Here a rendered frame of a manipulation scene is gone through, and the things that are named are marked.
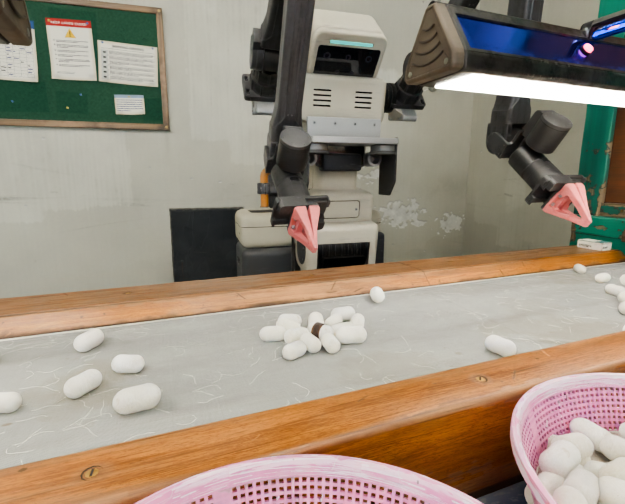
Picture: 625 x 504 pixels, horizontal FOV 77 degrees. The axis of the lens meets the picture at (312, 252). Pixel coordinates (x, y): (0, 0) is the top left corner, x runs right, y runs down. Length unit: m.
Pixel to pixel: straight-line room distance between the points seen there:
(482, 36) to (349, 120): 0.73
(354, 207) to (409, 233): 1.76
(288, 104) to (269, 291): 0.35
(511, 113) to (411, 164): 2.00
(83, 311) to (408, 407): 0.45
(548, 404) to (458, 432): 0.08
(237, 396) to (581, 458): 0.28
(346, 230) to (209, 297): 0.63
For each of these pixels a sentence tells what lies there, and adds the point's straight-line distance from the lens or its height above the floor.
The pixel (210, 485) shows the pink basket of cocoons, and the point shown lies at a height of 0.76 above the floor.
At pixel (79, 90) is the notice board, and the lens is 2.60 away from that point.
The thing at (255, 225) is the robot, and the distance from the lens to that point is 1.39.
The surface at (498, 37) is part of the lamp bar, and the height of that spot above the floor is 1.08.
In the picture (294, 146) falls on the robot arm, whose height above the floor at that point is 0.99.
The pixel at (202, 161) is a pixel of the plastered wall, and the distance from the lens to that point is 2.52.
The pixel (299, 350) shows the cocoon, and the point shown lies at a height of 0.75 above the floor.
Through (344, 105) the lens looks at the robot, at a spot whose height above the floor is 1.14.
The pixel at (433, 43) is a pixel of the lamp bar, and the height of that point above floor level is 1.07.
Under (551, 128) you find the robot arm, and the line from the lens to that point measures 0.88.
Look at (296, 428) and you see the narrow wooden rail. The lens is 0.31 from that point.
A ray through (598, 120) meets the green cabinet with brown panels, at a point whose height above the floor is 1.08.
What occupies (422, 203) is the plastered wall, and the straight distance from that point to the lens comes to 2.97.
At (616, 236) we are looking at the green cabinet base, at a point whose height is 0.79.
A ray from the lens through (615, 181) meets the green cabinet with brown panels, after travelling 1.24.
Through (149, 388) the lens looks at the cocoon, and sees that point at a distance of 0.39.
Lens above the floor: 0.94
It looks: 11 degrees down
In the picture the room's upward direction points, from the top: straight up
